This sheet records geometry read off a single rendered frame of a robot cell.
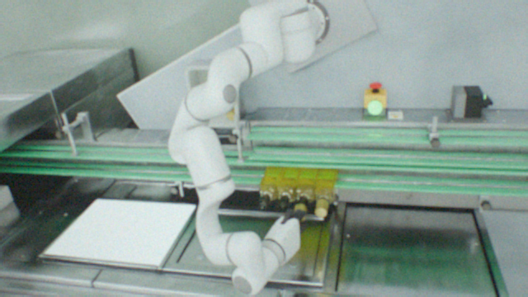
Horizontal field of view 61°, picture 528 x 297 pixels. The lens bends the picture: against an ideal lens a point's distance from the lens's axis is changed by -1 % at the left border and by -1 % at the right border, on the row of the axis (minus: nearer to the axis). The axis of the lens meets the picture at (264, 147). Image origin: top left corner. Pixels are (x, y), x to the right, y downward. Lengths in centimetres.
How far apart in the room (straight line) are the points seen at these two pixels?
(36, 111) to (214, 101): 108
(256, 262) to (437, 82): 86
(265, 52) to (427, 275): 76
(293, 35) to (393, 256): 71
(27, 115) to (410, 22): 140
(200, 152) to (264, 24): 34
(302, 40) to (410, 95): 53
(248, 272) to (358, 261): 45
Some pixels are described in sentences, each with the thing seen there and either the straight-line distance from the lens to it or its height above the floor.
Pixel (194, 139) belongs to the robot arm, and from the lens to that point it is 97.
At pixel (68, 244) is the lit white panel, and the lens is 161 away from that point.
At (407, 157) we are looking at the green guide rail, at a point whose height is 93.
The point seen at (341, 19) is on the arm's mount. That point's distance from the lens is 147.
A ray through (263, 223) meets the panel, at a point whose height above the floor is 107.
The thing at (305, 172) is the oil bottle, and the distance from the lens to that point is 144.
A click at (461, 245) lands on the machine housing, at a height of 106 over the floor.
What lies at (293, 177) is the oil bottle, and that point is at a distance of 141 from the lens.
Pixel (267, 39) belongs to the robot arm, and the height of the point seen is 118.
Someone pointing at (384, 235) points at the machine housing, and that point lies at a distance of 149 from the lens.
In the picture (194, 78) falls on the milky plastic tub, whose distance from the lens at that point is 161.
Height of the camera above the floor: 221
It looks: 59 degrees down
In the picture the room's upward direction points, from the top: 154 degrees counter-clockwise
